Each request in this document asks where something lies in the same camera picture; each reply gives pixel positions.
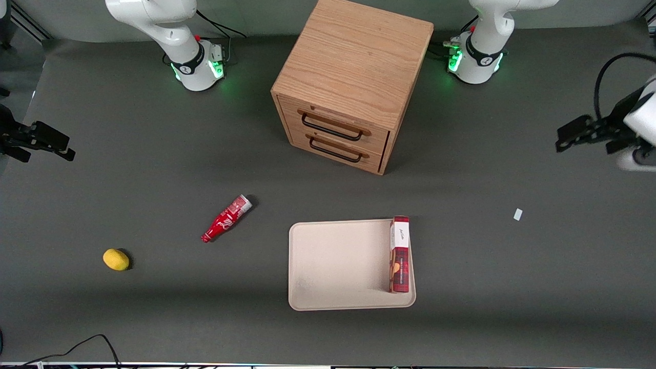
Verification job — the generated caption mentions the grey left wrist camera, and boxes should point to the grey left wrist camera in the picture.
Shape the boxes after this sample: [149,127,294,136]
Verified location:
[617,146,656,173]

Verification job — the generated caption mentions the red tartan cookie box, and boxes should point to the red tartan cookie box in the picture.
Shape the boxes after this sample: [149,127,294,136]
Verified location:
[389,216,411,294]

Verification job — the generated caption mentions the black left arm wrist cable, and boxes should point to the black left arm wrist cable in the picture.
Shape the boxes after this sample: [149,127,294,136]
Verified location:
[593,52,656,121]

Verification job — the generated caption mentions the black cable at table edge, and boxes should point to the black cable at table edge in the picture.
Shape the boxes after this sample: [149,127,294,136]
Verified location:
[0,334,121,369]

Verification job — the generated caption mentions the yellow lemon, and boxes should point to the yellow lemon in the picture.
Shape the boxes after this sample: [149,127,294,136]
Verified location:
[102,249,130,271]

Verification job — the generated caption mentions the wooden drawer cabinet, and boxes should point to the wooden drawer cabinet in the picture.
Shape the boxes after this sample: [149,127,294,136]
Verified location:
[271,0,435,176]

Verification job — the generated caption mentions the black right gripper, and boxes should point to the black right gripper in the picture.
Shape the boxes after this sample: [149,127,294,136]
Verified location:
[0,105,76,162]

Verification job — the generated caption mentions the black left arm base cable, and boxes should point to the black left arm base cable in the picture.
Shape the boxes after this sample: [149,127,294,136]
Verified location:
[429,15,480,58]

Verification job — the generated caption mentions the beige rectangular tray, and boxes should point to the beige rectangular tray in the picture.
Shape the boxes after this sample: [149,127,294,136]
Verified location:
[288,219,417,312]

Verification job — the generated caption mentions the black drawer handle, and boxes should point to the black drawer handle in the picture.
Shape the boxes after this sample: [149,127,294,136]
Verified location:
[308,135,363,164]
[300,113,365,142]

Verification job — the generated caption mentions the red soda bottle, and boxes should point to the red soda bottle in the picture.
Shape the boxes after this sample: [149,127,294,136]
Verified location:
[201,194,253,243]

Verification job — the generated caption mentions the aluminium frame rail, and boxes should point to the aluminium frame rail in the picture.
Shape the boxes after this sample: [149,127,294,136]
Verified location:
[9,0,53,42]

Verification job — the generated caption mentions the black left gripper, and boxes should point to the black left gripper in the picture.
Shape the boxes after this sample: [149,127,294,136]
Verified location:
[556,87,648,154]

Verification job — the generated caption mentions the black arm base cable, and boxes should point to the black arm base cable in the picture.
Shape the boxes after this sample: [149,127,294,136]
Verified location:
[429,15,480,58]
[196,9,247,63]

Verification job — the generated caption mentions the wooden drawer front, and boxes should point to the wooden drawer front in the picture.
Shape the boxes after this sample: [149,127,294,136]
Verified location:
[287,126,385,173]
[277,96,390,153]

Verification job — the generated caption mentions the black right arm base cable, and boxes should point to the black right arm base cable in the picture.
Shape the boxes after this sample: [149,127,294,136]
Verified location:
[196,9,247,63]

